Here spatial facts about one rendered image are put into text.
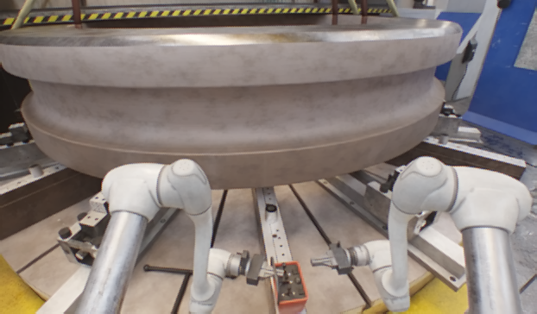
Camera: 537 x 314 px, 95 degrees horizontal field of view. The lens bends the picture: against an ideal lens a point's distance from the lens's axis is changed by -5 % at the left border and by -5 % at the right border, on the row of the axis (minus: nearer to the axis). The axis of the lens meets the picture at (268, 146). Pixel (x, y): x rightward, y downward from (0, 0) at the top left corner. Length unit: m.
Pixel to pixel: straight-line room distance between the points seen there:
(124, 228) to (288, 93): 1.15
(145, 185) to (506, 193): 0.96
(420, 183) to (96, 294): 0.85
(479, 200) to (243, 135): 1.23
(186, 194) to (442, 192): 0.70
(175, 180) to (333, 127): 1.24
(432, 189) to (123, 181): 0.86
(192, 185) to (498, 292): 0.78
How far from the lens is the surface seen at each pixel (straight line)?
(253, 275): 1.24
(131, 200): 0.84
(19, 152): 3.74
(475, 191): 0.84
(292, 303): 1.27
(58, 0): 4.31
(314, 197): 2.52
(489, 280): 0.80
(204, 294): 1.20
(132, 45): 1.54
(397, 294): 1.24
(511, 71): 5.92
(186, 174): 0.78
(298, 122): 1.69
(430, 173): 0.78
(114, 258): 0.81
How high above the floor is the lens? 1.89
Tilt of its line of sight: 28 degrees down
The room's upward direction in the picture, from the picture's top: straight up
